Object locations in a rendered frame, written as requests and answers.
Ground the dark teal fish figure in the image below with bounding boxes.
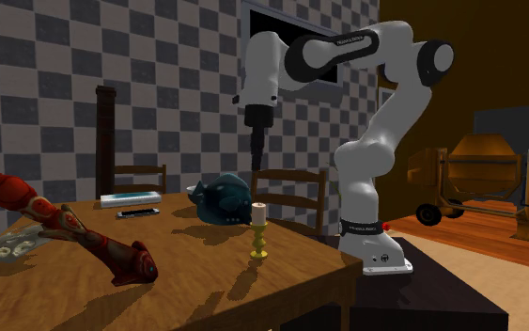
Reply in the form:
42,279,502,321
187,172,254,227

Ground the wooden chair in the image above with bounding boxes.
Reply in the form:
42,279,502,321
111,164,168,196
251,168,328,237

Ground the candle on yellow candlestick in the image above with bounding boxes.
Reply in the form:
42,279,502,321
249,201,270,260

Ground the white flat box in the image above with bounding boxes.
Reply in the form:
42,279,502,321
100,190,163,210

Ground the black smartphone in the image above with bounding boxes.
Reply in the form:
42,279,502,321
116,207,161,220

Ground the wooden table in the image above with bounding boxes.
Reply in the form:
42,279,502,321
0,192,364,331

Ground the red fish-shaped figure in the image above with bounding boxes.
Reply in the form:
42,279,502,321
0,154,160,288

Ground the orange cement mixer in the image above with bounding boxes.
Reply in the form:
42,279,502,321
405,133,529,243

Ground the dark robot stand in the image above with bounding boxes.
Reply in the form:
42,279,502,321
282,234,510,331

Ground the framed dark wall picture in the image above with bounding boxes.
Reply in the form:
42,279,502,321
240,0,346,89

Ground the dark brown tall post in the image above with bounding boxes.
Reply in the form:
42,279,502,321
95,85,117,201

